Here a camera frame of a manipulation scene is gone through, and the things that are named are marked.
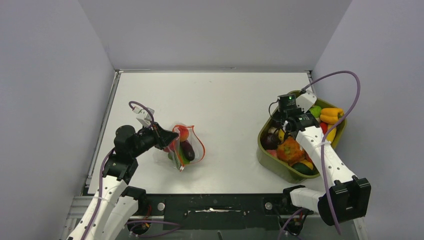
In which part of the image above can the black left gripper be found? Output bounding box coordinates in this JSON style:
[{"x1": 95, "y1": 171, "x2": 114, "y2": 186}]
[{"x1": 130, "y1": 120, "x2": 179, "y2": 158}]

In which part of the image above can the green leaf vegetable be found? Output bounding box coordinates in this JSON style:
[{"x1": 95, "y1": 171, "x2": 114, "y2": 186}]
[{"x1": 167, "y1": 151, "x2": 190, "y2": 172}]

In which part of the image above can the orange peach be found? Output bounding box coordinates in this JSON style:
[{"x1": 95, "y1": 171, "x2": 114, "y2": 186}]
[{"x1": 177, "y1": 125, "x2": 190, "y2": 142}]

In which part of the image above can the clear orange zip bag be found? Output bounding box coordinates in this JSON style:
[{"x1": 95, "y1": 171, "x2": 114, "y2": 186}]
[{"x1": 163, "y1": 124, "x2": 206, "y2": 172}]

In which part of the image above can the purple eggplant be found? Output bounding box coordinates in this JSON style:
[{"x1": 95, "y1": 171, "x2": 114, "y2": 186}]
[{"x1": 180, "y1": 140, "x2": 196, "y2": 162}]

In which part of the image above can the red apple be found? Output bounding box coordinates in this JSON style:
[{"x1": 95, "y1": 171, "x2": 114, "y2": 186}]
[{"x1": 163, "y1": 141, "x2": 175, "y2": 153}]

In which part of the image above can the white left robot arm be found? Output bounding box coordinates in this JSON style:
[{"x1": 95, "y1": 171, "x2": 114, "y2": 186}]
[{"x1": 67, "y1": 122, "x2": 179, "y2": 240}]

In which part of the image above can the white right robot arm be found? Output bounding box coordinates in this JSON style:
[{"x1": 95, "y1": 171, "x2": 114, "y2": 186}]
[{"x1": 275, "y1": 93, "x2": 372, "y2": 227}]

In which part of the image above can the green lime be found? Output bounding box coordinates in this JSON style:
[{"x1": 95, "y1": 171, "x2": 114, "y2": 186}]
[{"x1": 309, "y1": 105, "x2": 322, "y2": 119}]

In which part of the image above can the dark mangosteen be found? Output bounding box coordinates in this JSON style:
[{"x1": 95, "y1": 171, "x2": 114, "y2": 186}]
[{"x1": 260, "y1": 133, "x2": 280, "y2": 150}]

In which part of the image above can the orange bumpy fruit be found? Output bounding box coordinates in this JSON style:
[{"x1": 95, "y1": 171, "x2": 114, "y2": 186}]
[{"x1": 276, "y1": 136, "x2": 306, "y2": 165}]

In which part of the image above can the orange yellow bell pepper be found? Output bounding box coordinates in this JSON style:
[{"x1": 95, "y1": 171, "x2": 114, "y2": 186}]
[{"x1": 319, "y1": 107, "x2": 344, "y2": 125}]

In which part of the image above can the dark green avocado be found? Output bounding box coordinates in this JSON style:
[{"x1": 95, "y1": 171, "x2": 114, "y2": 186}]
[{"x1": 291, "y1": 161, "x2": 314, "y2": 176}]

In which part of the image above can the olive green plastic bin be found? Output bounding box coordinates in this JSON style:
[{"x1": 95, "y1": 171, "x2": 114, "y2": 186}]
[{"x1": 256, "y1": 98, "x2": 348, "y2": 184}]

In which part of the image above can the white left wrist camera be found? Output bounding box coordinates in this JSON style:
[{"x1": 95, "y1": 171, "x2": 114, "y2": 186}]
[{"x1": 132, "y1": 107, "x2": 155, "y2": 128}]

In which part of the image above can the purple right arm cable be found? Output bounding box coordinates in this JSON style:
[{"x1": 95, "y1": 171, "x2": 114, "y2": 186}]
[{"x1": 276, "y1": 70, "x2": 361, "y2": 240}]

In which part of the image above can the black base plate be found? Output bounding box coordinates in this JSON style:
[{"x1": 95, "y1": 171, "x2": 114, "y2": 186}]
[{"x1": 132, "y1": 193, "x2": 298, "y2": 230}]

